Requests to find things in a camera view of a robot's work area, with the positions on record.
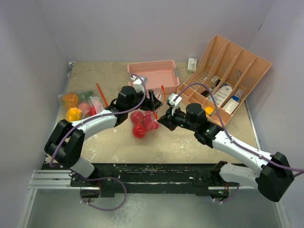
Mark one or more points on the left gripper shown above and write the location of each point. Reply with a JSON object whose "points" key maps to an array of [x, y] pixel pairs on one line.
{"points": [[151, 103]]}

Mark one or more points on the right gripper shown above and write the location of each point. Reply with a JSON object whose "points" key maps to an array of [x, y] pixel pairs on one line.
{"points": [[168, 119]]}

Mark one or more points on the clear zip bag red apples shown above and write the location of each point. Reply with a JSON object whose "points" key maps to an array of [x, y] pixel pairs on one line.
{"points": [[144, 122]]}

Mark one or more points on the pink plastic basket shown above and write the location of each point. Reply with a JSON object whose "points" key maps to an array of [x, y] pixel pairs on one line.
{"points": [[158, 73]]}

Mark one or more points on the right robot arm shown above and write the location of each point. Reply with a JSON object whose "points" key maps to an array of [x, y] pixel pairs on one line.
{"points": [[269, 173]]}

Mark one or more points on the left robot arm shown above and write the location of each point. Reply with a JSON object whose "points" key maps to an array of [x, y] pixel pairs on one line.
{"points": [[67, 139]]}

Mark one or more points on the clear zip bag mixed fruit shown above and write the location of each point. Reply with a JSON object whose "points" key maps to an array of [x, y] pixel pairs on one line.
{"points": [[91, 100]]}

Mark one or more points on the fake yellow pepper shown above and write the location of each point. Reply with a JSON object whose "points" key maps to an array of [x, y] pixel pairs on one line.
{"points": [[73, 114]]}

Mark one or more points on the fake pineapple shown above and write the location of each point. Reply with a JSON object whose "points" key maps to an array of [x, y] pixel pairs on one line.
{"points": [[70, 100]]}

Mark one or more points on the small white box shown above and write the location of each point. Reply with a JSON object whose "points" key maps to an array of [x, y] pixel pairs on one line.
{"points": [[192, 65]]}

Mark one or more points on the orange desk file organizer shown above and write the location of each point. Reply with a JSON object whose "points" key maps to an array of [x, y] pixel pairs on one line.
{"points": [[224, 77]]}

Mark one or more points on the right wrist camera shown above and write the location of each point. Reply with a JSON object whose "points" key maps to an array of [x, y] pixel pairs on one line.
{"points": [[173, 101]]}

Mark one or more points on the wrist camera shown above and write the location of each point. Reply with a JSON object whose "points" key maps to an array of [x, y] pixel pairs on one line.
{"points": [[173, 101], [139, 82]]}

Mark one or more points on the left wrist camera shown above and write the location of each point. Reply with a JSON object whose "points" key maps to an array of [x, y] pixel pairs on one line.
{"points": [[139, 82]]}

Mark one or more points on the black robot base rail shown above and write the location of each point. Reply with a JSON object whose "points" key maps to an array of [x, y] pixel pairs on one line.
{"points": [[151, 178]]}

